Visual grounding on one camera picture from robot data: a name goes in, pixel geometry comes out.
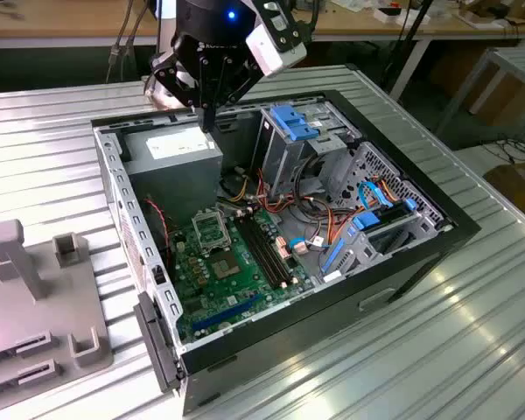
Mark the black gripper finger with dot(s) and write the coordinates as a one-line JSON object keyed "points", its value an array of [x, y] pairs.
{"points": [[164, 72], [240, 83]]}

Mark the CPU socket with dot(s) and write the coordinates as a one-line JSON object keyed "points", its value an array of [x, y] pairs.
{"points": [[223, 264]]}

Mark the blue plastic drive latch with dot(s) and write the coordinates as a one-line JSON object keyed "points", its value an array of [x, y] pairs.
{"points": [[289, 120]]}

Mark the grey metal drive cage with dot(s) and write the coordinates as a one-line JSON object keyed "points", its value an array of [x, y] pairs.
{"points": [[284, 162]]}

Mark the grey power supply unit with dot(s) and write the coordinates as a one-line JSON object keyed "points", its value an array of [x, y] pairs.
{"points": [[175, 188]]}

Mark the white flat box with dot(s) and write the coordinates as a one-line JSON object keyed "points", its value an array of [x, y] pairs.
{"points": [[378, 16]]}

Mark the grey metal disk bay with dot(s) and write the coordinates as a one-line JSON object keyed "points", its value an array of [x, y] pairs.
{"points": [[378, 159]]}

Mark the black RAM slot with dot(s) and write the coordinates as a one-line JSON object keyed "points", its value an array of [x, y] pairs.
{"points": [[267, 251], [255, 251], [261, 251], [272, 251]]}

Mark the black tripod leg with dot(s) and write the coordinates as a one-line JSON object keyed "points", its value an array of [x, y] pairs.
{"points": [[409, 39]]}

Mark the hard disk in blue carrier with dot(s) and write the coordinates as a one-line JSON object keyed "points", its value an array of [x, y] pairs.
{"points": [[365, 221]]}

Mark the blue plastic bay lever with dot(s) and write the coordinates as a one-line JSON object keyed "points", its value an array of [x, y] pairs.
{"points": [[332, 258]]}

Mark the green motherboard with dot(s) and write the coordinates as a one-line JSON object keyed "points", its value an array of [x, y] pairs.
{"points": [[245, 284]]}

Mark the blue expansion slot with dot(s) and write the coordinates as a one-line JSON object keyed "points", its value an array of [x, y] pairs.
{"points": [[227, 312]]}

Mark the grey parts rack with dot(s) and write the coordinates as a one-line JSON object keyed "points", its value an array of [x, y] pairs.
{"points": [[48, 315]]}

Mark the black open PC case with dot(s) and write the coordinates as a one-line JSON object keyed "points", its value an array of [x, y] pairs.
{"points": [[289, 350]]}

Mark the brown cardboard box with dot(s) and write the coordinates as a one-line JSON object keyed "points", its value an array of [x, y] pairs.
{"points": [[520, 188]]}

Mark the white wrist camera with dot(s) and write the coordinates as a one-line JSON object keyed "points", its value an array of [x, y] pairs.
{"points": [[267, 50]]}

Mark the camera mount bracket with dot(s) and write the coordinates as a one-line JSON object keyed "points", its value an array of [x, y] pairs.
{"points": [[295, 32]]}

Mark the grey metal frame table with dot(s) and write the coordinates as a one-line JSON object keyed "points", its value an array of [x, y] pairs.
{"points": [[520, 59]]}

